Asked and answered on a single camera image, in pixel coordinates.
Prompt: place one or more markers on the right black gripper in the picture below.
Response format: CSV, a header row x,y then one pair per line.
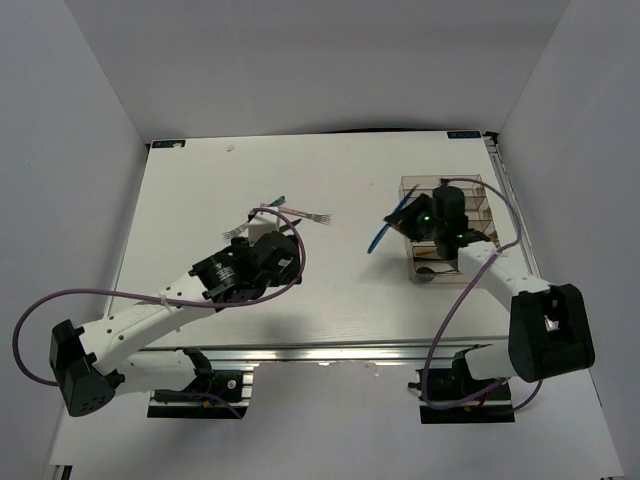
x,y
404,218

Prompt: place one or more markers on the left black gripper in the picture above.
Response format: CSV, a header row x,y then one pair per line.
x,y
287,272

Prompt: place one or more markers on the blue knife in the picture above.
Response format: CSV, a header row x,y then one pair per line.
x,y
386,226

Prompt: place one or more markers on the black spoon short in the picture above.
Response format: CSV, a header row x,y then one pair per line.
x,y
426,275

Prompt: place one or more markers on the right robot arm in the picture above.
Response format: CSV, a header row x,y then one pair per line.
x,y
548,334

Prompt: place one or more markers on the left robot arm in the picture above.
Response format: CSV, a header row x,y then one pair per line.
x,y
209,287

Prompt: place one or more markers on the black knife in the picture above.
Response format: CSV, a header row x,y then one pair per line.
x,y
288,229

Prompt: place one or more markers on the clear plastic organizer tray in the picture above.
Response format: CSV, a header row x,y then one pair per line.
x,y
478,211

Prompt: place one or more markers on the right blue corner label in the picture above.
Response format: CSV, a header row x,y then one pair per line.
x,y
464,134

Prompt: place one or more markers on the blue corner label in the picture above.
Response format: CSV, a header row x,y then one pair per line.
x,y
464,134
168,144

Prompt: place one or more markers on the left blue corner label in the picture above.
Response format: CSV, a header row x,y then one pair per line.
x,y
168,144

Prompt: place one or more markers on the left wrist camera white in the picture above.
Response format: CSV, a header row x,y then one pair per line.
x,y
261,224

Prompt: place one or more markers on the pink handled fork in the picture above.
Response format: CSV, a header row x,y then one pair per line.
x,y
324,219

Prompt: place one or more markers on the aluminium table rail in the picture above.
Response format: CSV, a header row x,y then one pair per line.
x,y
320,353

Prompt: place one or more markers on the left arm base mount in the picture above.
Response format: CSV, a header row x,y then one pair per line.
x,y
191,385

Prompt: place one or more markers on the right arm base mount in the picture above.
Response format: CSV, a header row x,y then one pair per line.
x,y
449,384

